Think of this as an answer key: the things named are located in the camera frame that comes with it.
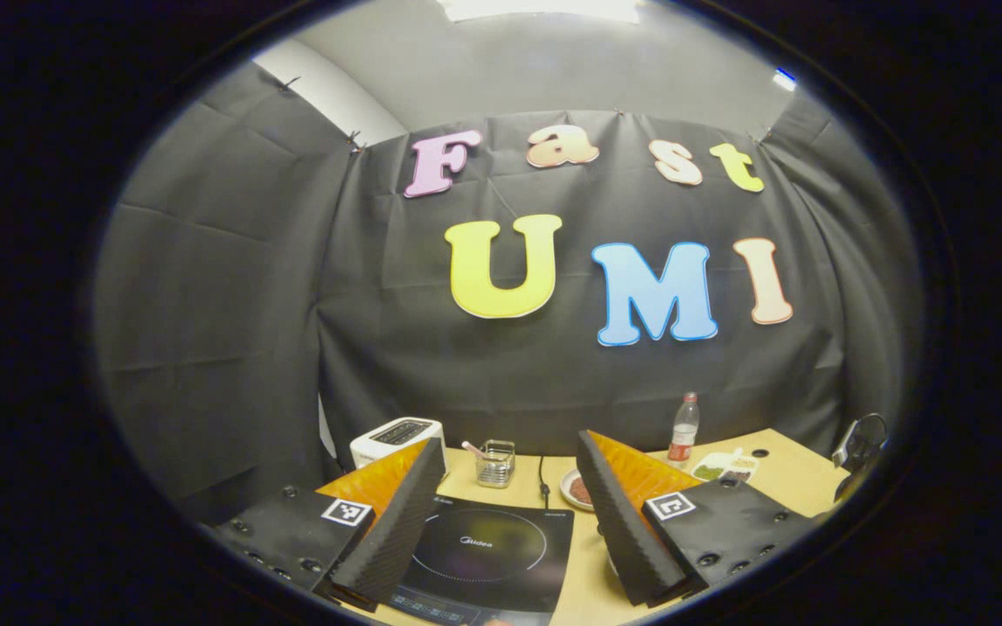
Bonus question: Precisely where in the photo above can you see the black backdrop cloth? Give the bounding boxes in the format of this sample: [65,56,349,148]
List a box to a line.
[92,61,924,523]

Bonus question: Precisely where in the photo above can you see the clear plastic water bottle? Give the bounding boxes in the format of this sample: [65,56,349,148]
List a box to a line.
[668,391,701,469]

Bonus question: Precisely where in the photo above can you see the black induction cooktop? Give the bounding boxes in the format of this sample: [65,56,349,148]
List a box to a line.
[384,494,576,626]

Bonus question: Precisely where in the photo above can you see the round white plate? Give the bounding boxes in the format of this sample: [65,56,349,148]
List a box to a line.
[559,468,596,511]

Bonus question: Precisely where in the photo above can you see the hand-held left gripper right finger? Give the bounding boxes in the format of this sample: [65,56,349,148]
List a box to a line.
[576,429,817,608]

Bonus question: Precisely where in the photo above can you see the clear glass holder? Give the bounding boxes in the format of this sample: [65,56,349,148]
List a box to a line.
[476,440,518,489]

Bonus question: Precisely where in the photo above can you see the white divided plate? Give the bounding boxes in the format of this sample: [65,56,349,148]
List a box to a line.
[691,448,761,484]

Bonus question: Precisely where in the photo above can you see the white toaster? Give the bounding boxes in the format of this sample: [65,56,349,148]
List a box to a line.
[350,417,446,471]

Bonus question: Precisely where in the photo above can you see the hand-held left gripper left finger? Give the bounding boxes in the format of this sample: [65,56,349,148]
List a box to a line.
[212,436,448,614]

